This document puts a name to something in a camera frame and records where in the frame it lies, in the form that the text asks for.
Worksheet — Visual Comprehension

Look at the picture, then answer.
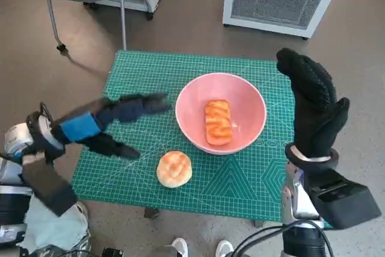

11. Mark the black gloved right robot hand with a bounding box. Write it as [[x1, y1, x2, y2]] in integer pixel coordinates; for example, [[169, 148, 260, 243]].
[[276, 48, 351, 158]]

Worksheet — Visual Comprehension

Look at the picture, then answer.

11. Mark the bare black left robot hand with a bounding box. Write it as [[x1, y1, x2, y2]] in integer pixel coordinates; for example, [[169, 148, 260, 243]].
[[58, 93, 171, 160]]

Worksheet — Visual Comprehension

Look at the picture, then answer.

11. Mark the rectangular toy bread loaf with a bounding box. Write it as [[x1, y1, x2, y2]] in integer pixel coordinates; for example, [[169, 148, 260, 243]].
[[203, 99, 234, 146]]

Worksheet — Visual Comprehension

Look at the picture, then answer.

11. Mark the round toy bread bun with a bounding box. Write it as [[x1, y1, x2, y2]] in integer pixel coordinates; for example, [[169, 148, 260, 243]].
[[156, 150, 193, 188]]

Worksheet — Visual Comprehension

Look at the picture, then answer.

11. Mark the pink bowl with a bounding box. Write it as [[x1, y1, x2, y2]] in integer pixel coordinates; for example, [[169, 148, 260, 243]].
[[175, 72, 268, 156]]

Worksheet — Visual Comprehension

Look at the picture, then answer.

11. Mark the green cutting mat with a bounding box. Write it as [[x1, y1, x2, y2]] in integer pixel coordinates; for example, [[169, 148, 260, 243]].
[[70, 49, 334, 229]]

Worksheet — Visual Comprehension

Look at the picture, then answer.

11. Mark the grey metal pole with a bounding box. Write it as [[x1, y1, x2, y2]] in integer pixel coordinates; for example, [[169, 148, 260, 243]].
[[119, 0, 128, 51]]

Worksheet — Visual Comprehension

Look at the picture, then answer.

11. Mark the white shoe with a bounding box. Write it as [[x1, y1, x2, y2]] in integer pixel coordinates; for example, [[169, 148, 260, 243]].
[[171, 237, 189, 257], [216, 240, 234, 257]]

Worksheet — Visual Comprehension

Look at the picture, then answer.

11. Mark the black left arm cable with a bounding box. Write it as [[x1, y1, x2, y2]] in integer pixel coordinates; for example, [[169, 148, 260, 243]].
[[38, 102, 55, 123]]

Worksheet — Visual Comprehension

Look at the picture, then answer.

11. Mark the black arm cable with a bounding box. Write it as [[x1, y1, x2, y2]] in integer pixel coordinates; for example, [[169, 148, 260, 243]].
[[233, 222, 331, 257], [38, 102, 55, 123]]

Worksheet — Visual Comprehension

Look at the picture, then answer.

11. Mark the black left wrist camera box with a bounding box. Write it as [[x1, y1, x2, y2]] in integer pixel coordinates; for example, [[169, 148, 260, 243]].
[[19, 151, 78, 217]]

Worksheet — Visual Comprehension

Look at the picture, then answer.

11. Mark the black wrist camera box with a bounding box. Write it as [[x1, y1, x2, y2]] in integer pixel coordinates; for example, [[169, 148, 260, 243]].
[[306, 169, 382, 230], [19, 151, 78, 217]]

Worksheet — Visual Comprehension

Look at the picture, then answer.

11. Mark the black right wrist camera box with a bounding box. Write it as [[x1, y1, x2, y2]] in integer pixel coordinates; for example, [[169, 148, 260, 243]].
[[306, 169, 382, 230]]

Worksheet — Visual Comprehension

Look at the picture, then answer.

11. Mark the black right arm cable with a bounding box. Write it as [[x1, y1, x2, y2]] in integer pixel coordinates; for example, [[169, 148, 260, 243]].
[[233, 222, 331, 257]]

